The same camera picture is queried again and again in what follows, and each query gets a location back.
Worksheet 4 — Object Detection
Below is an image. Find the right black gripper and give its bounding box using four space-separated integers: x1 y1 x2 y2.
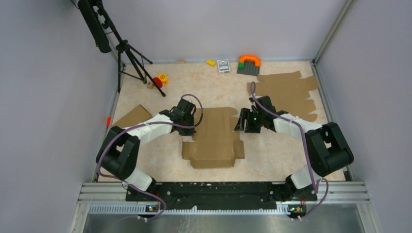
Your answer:
235 108 265 133

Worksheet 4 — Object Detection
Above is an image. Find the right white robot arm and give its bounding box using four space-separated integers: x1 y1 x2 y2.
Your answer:
234 96 354 200

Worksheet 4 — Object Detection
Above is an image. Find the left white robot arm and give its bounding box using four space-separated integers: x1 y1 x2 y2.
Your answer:
96 99 196 201

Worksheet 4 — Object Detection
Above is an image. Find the folded brown cardboard box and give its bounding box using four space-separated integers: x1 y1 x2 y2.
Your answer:
112 104 153 128

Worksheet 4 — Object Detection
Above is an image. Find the dark grey building plate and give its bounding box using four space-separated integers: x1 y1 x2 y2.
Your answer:
237 61 260 76

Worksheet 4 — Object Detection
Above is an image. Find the stack of flat cardboard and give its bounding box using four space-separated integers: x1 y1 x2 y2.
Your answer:
255 71 319 122

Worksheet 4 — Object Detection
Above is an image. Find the playing card deck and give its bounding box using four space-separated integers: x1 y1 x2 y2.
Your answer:
217 59 231 73

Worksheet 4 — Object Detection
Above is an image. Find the orange U-shaped toy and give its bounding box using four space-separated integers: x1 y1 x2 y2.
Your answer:
239 54 261 67

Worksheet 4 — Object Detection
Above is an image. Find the red round disc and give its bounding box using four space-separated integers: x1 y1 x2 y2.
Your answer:
153 77 163 88

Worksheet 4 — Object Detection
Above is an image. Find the small wooden cube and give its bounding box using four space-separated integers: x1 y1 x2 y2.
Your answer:
146 83 154 89

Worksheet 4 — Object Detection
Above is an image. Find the yellow round disc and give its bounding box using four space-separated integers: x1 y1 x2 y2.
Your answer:
158 73 169 85

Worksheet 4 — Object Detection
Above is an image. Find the yellow toy block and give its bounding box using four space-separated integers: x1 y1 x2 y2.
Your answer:
206 60 216 67

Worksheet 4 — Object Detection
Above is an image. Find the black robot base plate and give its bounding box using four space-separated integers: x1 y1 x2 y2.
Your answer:
125 182 317 210

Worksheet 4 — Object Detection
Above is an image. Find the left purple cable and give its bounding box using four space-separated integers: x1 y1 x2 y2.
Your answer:
96 94 204 222

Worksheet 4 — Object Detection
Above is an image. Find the purple cable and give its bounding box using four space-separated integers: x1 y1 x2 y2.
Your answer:
249 81 329 221
96 94 204 222

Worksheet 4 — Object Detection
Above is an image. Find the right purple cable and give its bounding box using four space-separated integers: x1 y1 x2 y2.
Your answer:
249 81 329 221

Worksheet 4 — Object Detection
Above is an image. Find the black camera tripod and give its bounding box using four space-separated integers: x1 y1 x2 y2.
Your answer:
72 0 166 97

